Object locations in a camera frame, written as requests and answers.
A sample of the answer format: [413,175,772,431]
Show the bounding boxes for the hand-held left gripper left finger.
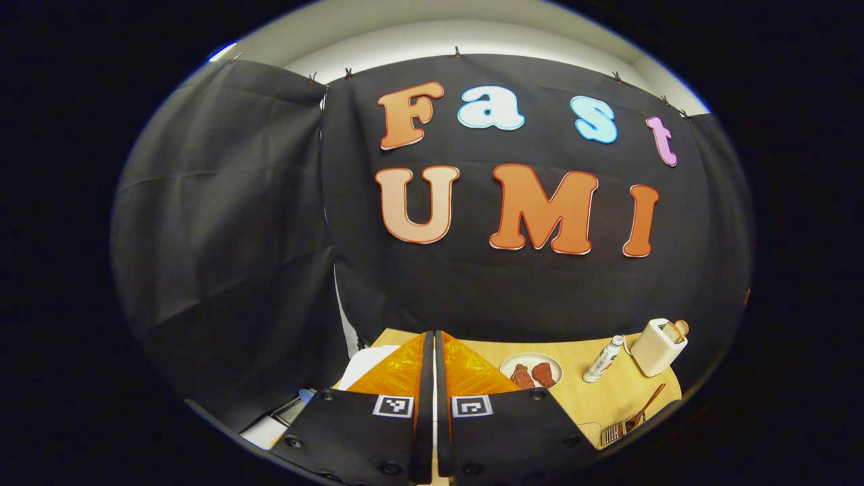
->
[270,331,435,486]

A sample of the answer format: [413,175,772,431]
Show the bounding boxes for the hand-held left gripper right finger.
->
[435,329,601,486]

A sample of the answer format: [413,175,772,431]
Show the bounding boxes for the wooden spoon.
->
[624,383,667,433]

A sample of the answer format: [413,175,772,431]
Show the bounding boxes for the round white plate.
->
[499,352,564,390]

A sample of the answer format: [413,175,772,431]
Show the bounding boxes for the grey ribbed tray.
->
[270,397,304,427]

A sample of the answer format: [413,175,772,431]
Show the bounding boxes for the white drink bottle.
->
[582,335,626,383]

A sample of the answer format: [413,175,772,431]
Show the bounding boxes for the white toaster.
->
[630,318,689,377]

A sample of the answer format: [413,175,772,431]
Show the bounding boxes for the black backdrop cloth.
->
[111,54,753,433]

